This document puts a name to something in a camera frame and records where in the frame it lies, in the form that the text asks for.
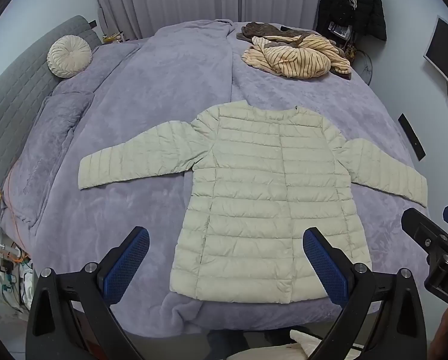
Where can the cream quilted puffer jacket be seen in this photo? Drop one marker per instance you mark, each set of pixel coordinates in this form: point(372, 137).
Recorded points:
point(254, 180)

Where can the small yellow items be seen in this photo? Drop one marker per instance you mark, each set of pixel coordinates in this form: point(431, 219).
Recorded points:
point(113, 38)

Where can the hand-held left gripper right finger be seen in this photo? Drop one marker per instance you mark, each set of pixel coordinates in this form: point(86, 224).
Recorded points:
point(323, 266)

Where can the brown fleece garment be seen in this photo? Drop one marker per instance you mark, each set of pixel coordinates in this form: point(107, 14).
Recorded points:
point(261, 30)

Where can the purple fleece blanket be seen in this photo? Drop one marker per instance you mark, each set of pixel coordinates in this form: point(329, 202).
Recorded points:
point(152, 82)

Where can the black hanging coat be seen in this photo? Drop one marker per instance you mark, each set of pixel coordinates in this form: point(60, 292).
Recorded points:
point(366, 11)

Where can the round cream pleated cushion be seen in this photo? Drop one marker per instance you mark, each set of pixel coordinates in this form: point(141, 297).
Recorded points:
point(69, 57)

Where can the computer monitor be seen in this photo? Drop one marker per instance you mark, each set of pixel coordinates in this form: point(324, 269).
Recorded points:
point(445, 52)

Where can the white cloth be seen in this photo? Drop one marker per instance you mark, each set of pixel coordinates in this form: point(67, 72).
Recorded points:
point(314, 339)

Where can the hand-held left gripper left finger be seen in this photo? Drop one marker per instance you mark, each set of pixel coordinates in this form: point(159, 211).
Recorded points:
point(128, 266)

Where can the black wall strip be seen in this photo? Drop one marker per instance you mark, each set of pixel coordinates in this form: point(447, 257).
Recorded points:
point(412, 138)

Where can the cream striped fleece garment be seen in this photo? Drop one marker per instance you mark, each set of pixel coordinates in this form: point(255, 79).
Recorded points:
point(295, 60)

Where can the purple fleece pillow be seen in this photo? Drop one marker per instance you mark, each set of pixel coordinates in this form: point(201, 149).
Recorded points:
point(55, 127)

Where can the grey quilted headboard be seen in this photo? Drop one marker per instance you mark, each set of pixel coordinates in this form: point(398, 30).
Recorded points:
point(10, 93)

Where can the white power strip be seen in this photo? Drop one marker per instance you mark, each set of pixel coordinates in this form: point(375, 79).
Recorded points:
point(10, 266)

